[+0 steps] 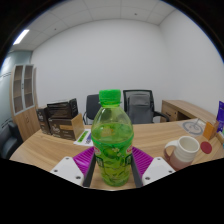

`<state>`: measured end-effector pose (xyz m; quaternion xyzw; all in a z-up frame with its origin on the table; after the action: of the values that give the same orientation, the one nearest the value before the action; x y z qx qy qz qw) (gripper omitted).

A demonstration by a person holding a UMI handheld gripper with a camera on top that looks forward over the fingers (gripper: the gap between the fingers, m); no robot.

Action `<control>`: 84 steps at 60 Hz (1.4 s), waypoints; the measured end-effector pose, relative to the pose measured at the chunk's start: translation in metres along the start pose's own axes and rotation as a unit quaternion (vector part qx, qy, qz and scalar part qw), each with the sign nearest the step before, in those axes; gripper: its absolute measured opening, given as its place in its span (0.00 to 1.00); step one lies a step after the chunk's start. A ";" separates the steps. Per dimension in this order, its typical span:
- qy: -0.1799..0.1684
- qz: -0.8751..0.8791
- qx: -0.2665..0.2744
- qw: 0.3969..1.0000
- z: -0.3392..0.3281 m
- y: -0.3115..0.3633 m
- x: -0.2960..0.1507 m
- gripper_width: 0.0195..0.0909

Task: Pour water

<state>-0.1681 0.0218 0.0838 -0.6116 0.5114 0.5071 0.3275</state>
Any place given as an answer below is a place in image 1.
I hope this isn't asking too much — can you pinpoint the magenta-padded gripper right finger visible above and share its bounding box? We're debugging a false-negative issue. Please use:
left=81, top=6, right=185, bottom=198
left=130, top=145, right=176, bottom=188

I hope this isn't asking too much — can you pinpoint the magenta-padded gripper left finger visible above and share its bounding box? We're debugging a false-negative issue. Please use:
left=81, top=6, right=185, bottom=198
left=49, top=145, right=98, bottom=188

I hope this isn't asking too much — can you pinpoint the green drink bottle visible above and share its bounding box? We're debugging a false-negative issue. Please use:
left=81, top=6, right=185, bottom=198
left=90, top=89, right=135, bottom=188

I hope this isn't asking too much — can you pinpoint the white and pink mug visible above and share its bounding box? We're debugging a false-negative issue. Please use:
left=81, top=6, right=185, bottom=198
left=163, top=135, right=201, bottom=172

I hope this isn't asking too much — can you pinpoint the green and white leaflet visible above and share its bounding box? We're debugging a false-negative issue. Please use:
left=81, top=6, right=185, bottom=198
left=73, top=129, right=95, bottom=147

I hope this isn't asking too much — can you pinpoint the open brown cardboard box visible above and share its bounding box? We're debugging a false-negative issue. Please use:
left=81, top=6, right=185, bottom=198
left=48, top=113, right=86, bottom=141

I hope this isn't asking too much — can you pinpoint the flat round red coaster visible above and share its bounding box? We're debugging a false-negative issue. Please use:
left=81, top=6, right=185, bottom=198
left=200, top=141, right=213, bottom=155

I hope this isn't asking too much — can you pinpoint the small dark cardboard box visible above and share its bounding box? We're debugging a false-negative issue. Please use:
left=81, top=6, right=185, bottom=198
left=35, top=105, right=53, bottom=136

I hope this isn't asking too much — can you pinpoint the paper with circle print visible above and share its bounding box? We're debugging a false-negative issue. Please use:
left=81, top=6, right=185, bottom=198
left=181, top=118, right=209, bottom=136

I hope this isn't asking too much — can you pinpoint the wooden shelf cabinet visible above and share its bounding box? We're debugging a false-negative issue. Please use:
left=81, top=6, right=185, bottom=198
left=9, top=63, right=42, bottom=142

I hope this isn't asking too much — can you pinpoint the grey mesh office chair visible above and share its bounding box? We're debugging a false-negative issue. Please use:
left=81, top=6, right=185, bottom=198
left=122, top=89, right=170, bottom=125

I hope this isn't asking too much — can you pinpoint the orange-brown cardboard box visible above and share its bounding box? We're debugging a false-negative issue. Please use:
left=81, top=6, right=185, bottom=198
left=202, top=120, right=219, bottom=141

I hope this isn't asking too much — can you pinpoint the wooden side desk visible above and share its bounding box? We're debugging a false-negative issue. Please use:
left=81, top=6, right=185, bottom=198
left=160, top=99, right=218, bottom=124

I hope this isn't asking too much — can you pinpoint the black sofa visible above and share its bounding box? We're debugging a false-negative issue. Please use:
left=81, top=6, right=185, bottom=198
left=0, top=121, right=24, bottom=160

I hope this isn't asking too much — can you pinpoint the black office chair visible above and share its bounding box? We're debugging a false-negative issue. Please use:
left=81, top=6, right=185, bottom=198
left=82, top=94, right=102, bottom=126

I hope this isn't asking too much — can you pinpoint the purple stand-up pouch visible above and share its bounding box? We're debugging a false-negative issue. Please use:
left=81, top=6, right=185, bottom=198
left=215, top=100, right=224, bottom=133

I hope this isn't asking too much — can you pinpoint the rectangular ceiling light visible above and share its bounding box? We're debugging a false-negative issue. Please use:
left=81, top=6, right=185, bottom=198
left=12, top=29, right=30, bottom=46

